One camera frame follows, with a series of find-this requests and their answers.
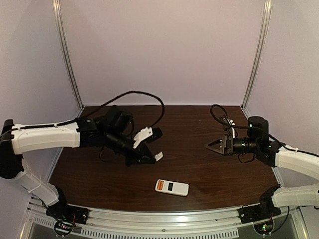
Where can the white remote control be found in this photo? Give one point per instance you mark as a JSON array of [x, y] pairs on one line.
[[173, 188]]

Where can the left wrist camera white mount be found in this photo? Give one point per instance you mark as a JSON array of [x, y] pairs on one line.
[[147, 134]]

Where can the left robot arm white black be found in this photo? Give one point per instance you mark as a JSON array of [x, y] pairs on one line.
[[106, 131]]

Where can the grey battery compartment cover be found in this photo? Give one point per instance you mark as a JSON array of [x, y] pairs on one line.
[[159, 156]]

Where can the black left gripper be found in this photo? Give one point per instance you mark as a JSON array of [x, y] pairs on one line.
[[134, 153]]

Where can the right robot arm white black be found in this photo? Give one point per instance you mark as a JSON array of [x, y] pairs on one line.
[[275, 154]]

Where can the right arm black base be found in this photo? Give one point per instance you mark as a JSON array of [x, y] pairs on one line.
[[265, 210]]

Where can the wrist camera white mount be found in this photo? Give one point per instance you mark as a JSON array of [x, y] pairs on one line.
[[228, 127], [147, 134]]

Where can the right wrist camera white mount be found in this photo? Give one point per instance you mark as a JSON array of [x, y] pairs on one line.
[[228, 127]]

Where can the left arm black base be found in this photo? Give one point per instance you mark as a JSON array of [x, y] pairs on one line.
[[66, 216]]

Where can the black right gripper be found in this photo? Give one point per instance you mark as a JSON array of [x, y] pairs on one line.
[[229, 145]]

